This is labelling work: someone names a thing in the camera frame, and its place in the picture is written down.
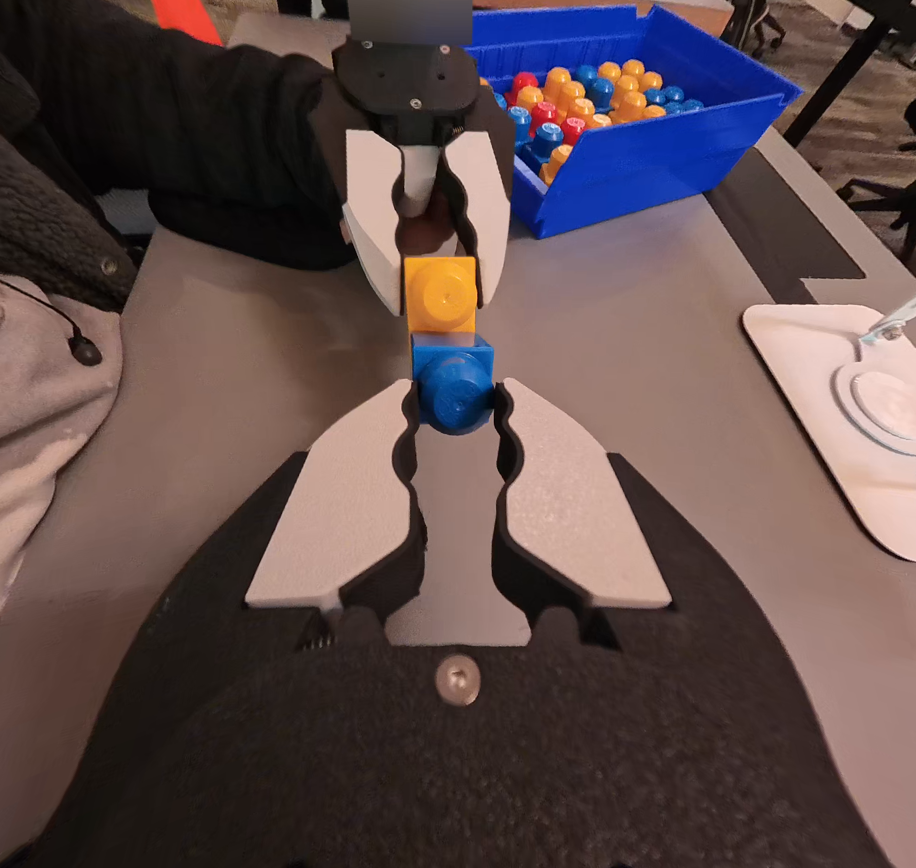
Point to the person's left forearm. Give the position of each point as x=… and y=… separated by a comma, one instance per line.
x=179, y=117

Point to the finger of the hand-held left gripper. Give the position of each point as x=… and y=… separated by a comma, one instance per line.
x=486, y=217
x=368, y=217

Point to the blue plastic bin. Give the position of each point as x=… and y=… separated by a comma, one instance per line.
x=644, y=174

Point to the black office chair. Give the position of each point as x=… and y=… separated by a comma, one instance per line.
x=887, y=195

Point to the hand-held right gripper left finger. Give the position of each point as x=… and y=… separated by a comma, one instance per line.
x=336, y=517

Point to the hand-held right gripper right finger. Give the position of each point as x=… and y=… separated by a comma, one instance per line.
x=579, y=517

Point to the blue one-stud mega block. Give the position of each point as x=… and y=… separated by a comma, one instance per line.
x=454, y=389

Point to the pile of colourful mega blocks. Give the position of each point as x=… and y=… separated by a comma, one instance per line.
x=608, y=95

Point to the black fleece jacket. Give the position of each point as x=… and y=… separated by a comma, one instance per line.
x=50, y=224

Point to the orange two-stud mega block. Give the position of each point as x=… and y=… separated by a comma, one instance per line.
x=440, y=296

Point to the orange one-stud mega block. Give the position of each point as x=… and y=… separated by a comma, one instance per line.
x=557, y=163

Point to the grey hooded sweatshirt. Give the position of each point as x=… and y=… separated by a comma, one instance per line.
x=43, y=417

